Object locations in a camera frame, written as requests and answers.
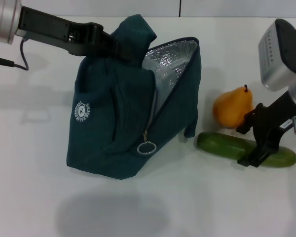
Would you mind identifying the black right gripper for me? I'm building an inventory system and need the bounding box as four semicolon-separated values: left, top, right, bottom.
236;93;296;168

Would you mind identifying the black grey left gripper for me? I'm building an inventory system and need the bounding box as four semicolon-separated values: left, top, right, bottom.
16;6;143;69

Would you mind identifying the green cucumber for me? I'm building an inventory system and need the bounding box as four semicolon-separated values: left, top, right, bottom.
196;131;296;168

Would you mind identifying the orange pear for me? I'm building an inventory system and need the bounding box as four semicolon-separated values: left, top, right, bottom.
213;84;254;128

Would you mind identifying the dark teal insulated lunch bag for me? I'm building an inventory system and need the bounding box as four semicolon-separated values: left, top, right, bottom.
65;14;202;181

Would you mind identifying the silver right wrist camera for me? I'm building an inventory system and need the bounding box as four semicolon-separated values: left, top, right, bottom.
258;18;296;91

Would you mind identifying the grey left arm cable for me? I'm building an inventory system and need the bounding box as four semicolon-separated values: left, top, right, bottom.
0;39;30;71

